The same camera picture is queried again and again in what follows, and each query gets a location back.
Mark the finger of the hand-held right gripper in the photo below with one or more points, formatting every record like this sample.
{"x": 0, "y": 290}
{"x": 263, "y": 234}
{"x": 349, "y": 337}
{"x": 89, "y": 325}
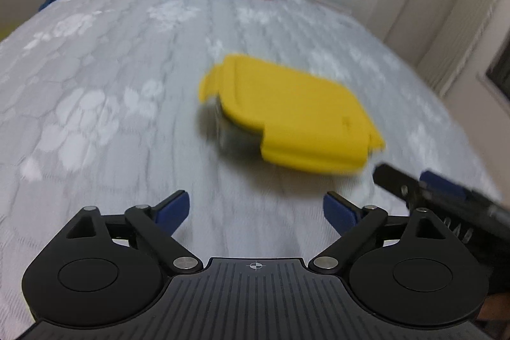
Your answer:
{"x": 396, "y": 182}
{"x": 444, "y": 184}

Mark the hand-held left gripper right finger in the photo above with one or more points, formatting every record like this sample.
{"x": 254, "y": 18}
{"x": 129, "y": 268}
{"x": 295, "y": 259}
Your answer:
{"x": 340, "y": 212}

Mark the grey quilted mattress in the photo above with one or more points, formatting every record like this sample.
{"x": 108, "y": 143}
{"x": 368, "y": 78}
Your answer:
{"x": 99, "y": 85}

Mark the dark window frame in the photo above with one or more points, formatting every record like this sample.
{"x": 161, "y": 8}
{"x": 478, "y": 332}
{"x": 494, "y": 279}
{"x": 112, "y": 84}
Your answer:
{"x": 500, "y": 73}

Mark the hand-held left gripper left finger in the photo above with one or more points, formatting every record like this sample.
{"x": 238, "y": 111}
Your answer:
{"x": 171, "y": 210}

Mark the clear glass divided container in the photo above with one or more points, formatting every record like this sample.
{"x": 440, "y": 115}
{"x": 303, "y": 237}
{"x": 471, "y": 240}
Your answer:
{"x": 235, "y": 137}

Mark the blue cloth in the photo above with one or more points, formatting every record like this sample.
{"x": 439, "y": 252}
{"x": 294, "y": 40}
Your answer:
{"x": 50, "y": 1}

